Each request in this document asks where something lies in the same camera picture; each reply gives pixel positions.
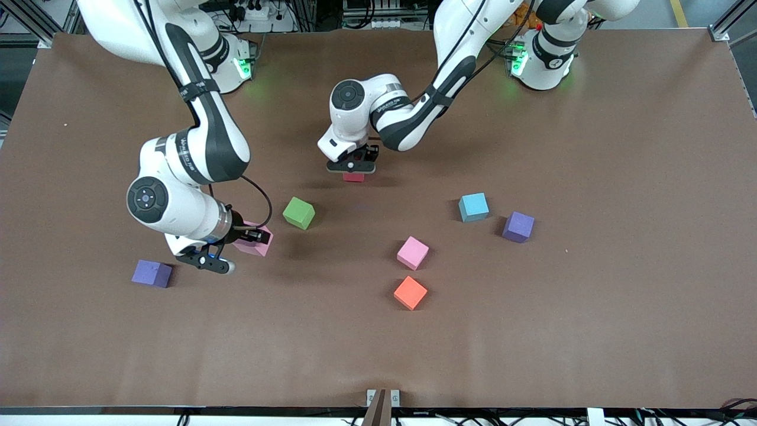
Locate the white power strip with plugs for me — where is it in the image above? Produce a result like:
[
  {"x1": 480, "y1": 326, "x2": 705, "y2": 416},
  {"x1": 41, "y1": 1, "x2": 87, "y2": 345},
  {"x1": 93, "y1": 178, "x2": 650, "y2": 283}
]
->
[{"x1": 228, "y1": 2, "x2": 283, "y2": 23}]

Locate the purple foam block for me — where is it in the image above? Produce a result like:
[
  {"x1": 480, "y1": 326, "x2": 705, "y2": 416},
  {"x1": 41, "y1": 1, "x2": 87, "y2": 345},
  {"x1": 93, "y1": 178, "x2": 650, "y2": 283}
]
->
[
  {"x1": 502, "y1": 211, "x2": 535, "y2": 244},
  {"x1": 131, "y1": 259, "x2": 173, "y2": 289}
]

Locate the large table cover sheet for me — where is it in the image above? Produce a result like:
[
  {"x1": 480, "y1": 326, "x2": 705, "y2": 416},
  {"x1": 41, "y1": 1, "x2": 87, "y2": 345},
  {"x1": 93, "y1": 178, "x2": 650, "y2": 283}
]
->
[{"x1": 0, "y1": 30, "x2": 757, "y2": 409}]

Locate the sky blue foam block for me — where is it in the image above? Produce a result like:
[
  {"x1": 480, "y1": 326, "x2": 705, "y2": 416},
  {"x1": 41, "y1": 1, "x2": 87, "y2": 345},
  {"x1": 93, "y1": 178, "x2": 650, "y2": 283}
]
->
[{"x1": 458, "y1": 192, "x2": 490, "y2": 223}]

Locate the long grey power strip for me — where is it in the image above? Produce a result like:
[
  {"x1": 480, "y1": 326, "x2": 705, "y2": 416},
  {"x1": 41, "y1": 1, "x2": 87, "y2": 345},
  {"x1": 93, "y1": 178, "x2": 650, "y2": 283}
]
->
[{"x1": 346, "y1": 18, "x2": 426, "y2": 30}]

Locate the orange foam block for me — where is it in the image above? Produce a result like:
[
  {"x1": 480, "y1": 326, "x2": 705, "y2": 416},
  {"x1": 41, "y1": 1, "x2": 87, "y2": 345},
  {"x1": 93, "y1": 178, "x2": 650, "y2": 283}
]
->
[{"x1": 393, "y1": 276, "x2": 428, "y2": 311}]

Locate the green foam block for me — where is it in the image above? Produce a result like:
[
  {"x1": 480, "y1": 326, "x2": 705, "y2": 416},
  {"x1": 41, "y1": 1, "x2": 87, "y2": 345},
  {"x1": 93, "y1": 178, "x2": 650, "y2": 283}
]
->
[{"x1": 282, "y1": 197, "x2": 316, "y2": 231}]

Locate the light pink foam block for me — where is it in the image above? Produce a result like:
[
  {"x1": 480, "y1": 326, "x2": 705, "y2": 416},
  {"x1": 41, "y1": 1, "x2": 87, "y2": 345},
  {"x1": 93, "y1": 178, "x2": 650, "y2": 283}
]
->
[
  {"x1": 234, "y1": 222, "x2": 274, "y2": 257},
  {"x1": 396, "y1": 236, "x2": 430, "y2": 271}
]

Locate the aluminium frame strut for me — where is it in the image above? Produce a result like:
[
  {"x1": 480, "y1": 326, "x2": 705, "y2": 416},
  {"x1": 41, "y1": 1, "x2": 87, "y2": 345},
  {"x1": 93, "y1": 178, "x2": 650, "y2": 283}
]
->
[
  {"x1": 710, "y1": 0, "x2": 757, "y2": 45},
  {"x1": 0, "y1": 0, "x2": 80, "y2": 48}
]

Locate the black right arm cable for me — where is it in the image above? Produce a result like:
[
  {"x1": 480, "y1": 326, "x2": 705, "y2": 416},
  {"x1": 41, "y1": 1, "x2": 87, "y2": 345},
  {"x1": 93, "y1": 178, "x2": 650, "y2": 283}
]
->
[{"x1": 133, "y1": 0, "x2": 274, "y2": 231}]

